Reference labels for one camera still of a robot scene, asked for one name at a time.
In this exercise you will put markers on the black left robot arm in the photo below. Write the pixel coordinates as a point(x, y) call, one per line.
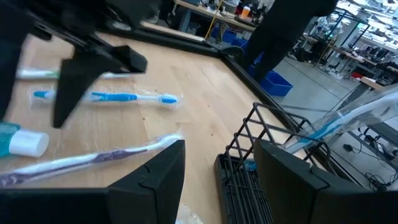
point(11, 62)

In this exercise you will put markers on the purple white toothbrush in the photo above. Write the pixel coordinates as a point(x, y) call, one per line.
point(102, 157)

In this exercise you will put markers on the teal mouthwash bottle white cap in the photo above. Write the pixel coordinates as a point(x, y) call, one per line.
point(29, 143)

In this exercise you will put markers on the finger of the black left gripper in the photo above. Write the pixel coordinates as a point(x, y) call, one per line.
point(73, 87)
point(127, 60)

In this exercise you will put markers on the orange cup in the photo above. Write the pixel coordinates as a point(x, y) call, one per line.
point(245, 12)

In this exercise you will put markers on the blue plastic bin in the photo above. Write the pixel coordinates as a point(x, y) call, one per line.
point(273, 84)
point(228, 35)
point(240, 43)

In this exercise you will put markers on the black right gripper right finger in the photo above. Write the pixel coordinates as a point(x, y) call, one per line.
point(286, 193)

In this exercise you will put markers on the green white toothbrush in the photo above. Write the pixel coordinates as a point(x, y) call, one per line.
point(34, 73)

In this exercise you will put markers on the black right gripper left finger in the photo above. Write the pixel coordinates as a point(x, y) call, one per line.
point(155, 193)

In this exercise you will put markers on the person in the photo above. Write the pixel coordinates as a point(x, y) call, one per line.
point(280, 28)

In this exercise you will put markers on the wooden table grey legs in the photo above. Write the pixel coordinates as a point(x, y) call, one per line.
point(373, 83)

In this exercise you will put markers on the black frame workstation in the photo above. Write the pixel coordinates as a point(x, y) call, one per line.
point(351, 14)

